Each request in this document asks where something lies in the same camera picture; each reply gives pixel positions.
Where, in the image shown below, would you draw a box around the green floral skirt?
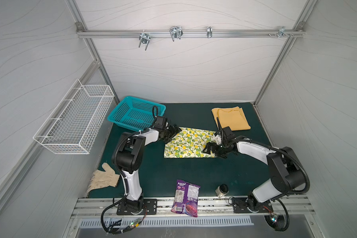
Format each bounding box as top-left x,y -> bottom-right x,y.
164,128 -> 216,159

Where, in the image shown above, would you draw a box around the yellow skirt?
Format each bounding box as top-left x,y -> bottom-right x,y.
211,107 -> 251,131

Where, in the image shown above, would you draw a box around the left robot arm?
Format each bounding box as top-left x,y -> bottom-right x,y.
101,105 -> 181,235

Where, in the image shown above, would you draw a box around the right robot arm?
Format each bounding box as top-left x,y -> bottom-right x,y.
202,119 -> 310,213

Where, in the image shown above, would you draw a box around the green table mat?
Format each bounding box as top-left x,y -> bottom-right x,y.
88,102 -> 295,199

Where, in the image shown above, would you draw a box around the teal plastic basket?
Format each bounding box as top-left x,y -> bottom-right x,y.
107,96 -> 166,131

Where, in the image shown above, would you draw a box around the small black-lidded jar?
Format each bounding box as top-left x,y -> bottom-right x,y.
215,184 -> 229,198

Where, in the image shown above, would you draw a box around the purple snack bag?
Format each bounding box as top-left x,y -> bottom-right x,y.
171,179 -> 200,217

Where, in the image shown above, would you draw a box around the beige work glove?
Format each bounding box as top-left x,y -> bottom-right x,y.
86,163 -> 121,194

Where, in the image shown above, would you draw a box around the metal u-bolt clamp left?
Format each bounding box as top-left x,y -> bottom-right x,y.
138,33 -> 151,51

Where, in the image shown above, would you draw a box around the metal u-bolt clamp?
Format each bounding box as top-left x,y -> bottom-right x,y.
169,26 -> 183,42
138,33 -> 151,51

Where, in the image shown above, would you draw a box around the metal u-bolt clamp middle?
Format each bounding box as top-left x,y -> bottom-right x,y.
169,26 -> 183,42

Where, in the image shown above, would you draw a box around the metal clamp right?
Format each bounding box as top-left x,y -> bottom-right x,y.
207,26 -> 213,39

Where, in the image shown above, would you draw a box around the aluminium cross bar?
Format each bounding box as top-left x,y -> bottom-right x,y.
78,28 -> 306,39

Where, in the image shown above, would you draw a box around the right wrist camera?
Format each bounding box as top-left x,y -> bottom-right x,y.
214,132 -> 222,145

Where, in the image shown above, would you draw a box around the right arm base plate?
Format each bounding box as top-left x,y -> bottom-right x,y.
228,197 -> 274,214

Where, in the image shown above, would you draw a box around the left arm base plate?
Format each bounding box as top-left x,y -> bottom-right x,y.
117,198 -> 157,215

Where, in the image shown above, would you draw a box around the white wire basket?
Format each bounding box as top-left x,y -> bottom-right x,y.
33,79 -> 114,155

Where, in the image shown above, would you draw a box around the metal corner bracket bolts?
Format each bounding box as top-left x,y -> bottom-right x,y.
267,27 -> 295,39

